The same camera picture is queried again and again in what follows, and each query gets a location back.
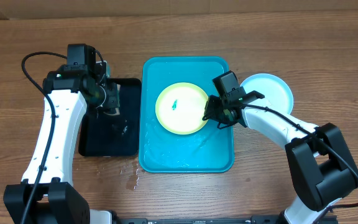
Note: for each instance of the teal plastic tray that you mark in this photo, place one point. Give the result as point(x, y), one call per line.
point(206, 151)

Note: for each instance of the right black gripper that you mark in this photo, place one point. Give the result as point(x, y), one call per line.
point(212, 113)

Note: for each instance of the black plastic tray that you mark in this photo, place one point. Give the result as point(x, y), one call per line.
point(118, 135)

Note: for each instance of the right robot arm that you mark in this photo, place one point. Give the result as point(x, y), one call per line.
point(323, 171)

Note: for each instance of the light blue plate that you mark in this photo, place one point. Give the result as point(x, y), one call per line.
point(273, 88)

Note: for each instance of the yellow-green plate top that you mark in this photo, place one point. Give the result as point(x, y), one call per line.
point(180, 108)

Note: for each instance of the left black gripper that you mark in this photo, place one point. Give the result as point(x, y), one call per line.
point(114, 100)

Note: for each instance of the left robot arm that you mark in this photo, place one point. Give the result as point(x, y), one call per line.
point(46, 193)

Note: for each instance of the green scrubbing sponge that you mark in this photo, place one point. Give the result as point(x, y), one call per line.
point(112, 112)

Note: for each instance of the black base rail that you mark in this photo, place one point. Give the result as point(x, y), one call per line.
point(216, 221)

